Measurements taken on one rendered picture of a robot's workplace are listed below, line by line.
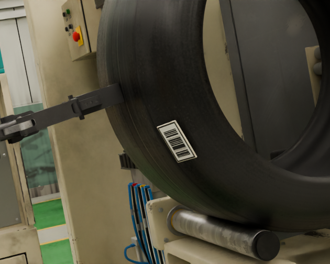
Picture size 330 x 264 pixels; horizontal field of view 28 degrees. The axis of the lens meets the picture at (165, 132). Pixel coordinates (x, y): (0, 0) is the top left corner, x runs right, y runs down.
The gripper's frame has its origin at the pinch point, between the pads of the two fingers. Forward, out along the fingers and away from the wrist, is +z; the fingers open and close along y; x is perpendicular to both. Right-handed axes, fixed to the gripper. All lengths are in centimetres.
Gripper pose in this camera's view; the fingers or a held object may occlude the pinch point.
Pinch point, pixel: (99, 99)
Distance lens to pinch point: 98.9
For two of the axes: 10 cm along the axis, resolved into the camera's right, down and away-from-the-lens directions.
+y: -3.5, 0.1, 9.4
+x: 3.1, 9.5, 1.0
